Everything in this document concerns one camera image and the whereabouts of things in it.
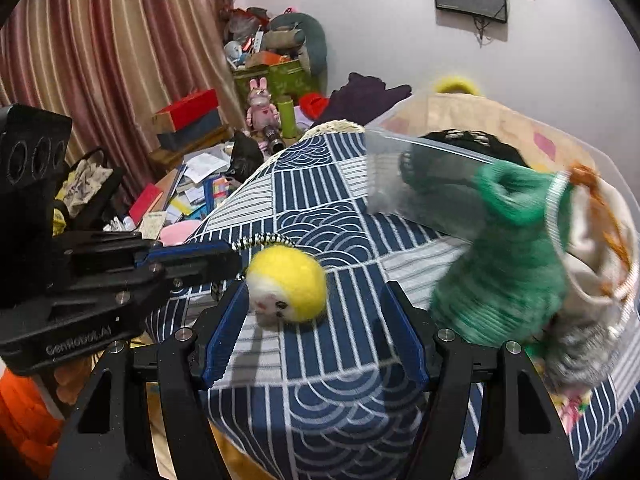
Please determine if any green cylinder bottle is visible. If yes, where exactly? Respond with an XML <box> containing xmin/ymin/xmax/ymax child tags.
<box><xmin>277</xmin><ymin>94</ymin><xmax>298</xmax><ymax>139</ymax></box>

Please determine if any grey rope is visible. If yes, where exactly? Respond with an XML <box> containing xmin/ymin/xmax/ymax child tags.
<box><xmin>544</xmin><ymin>309</ymin><xmax>637</xmax><ymax>391</ymax></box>

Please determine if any pink rabbit plush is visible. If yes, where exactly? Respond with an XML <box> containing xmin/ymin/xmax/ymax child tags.
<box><xmin>246</xmin><ymin>77</ymin><xmax>280</xmax><ymax>132</ymax></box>

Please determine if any yellow felt ball toy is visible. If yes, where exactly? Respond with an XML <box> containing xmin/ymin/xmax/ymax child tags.
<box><xmin>245</xmin><ymin>245</ymin><xmax>328</xmax><ymax>324</ymax></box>

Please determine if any striped red curtain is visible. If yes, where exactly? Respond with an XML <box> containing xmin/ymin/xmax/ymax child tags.
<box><xmin>1</xmin><ymin>0</ymin><xmax>243</xmax><ymax>198</ymax></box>

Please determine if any white drawstring cloth bag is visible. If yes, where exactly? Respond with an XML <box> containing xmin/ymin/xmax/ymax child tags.
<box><xmin>544</xmin><ymin>171</ymin><xmax>639</xmax><ymax>336</ymax></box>

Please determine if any yellow fuzzy cushion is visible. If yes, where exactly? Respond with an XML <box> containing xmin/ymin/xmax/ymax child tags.
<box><xmin>434</xmin><ymin>75</ymin><xmax>482</xmax><ymax>96</ymax></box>

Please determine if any clear plastic storage box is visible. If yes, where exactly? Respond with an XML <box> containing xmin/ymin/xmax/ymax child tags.
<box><xmin>366</xmin><ymin>93</ymin><xmax>639</xmax><ymax>393</ymax></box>

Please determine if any green storage box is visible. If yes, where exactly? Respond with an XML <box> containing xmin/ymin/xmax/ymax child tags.
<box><xmin>232</xmin><ymin>60</ymin><xmax>320</xmax><ymax>108</ymax></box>

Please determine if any red box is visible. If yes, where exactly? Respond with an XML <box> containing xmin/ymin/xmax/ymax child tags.
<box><xmin>152</xmin><ymin>89</ymin><xmax>218</xmax><ymax>133</ymax></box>

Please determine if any green dinosaur plush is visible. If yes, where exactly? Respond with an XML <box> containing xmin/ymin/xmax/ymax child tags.
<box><xmin>262</xmin><ymin>12</ymin><xmax>328</xmax><ymax>77</ymax></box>

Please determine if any green knitted pouch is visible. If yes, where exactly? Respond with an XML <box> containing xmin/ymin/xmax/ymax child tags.
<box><xmin>430</xmin><ymin>160</ymin><xmax>566</xmax><ymax>348</ymax></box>

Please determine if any red plush item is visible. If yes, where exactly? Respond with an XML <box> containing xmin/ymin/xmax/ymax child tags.
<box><xmin>298</xmin><ymin>92</ymin><xmax>329</xmax><ymax>122</ymax></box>

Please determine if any yellow floral cloth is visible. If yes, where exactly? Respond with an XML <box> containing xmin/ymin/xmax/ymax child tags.
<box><xmin>525</xmin><ymin>341</ymin><xmax>592</xmax><ymax>434</ymax></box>

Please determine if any black patterned pouch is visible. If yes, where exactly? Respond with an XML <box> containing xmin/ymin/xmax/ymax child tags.
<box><xmin>399</xmin><ymin>129</ymin><xmax>529</xmax><ymax>192</ymax></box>

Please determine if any beige fleece blanket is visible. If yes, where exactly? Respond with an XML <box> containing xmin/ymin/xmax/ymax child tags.
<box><xmin>371</xmin><ymin>92</ymin><xmax>597</xmax><ymax>172</ymax></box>

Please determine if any dark purple clothing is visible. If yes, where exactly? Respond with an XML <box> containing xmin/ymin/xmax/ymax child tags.
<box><xmin>314</xmin><ymin>73</ymin><xmax>412</xmax><ymax>126</ymax></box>

